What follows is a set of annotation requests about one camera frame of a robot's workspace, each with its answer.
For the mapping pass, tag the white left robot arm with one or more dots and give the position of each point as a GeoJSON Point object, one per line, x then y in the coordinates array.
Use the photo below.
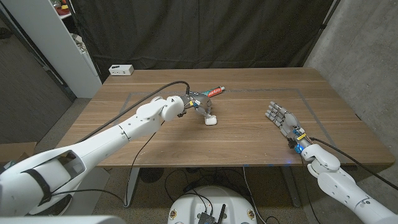
{"type": "Point", "coordinates": [124, 130]}

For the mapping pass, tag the teal red toothpaste tube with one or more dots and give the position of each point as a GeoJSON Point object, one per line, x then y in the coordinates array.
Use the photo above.
{"type": "Point", "coordinates": [215, 91]}

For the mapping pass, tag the black curtain backdrop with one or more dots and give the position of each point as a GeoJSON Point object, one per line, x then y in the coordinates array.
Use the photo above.
{"type": "Point", "coordinates": [202, 31]}

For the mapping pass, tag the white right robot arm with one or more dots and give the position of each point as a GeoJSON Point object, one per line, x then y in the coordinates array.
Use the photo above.
{"type": "Point", "coordinates": [339, 183]}

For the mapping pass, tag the white AirPods case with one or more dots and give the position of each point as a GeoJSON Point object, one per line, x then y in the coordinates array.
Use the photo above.
{"type": "Point", "coordinates": [211, 122]}

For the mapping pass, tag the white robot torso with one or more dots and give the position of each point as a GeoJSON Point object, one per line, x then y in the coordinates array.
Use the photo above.
{"type": "Point", "coordinates": [211, 202]}

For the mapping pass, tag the red bowl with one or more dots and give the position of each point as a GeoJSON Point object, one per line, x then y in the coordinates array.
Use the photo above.
{"type": "Point", "coordinates": [63, 11]}

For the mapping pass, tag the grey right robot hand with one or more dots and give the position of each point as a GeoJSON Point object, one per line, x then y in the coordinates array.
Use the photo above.
{"type": "Point", "coordinates": [287, 123]}

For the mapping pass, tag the round black floor fan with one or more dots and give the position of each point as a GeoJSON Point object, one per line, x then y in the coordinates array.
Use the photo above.
{"type": "Point", "coordinates": [151, 174]}

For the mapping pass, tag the black device with antenna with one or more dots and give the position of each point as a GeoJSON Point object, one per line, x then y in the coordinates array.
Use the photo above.
{"type": "Point", "coordinates": [206, 218]}

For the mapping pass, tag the brown cardboard box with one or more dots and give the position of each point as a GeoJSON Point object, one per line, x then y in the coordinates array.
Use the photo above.
{"type": "Point", "coordinates": [15, 151]}

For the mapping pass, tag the white robot chest cover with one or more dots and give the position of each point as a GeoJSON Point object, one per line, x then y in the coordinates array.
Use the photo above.
{"type": "Point", "coordinates": [62, 220]}

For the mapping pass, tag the white table leg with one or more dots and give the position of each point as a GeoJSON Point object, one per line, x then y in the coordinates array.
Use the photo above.
{"type": "Point", "coordinates": [133, 186]}

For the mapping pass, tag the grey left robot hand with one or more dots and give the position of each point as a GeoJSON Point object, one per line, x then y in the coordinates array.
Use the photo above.
{"type": "Point", "coordinates": [202, 101]}

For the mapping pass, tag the white shelf cabinet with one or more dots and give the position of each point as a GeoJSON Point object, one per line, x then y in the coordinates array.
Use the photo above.
{"type": "Point", "coordinates": [53, 40]}

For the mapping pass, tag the grey table leg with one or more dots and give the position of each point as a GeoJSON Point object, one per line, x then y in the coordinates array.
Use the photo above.
{"type": "Point", "coordinates": [290, 186]}

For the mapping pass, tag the white box on floor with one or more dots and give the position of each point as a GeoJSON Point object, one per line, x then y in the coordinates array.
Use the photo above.
{"type": "Point", "coordinates": [121, 69]}

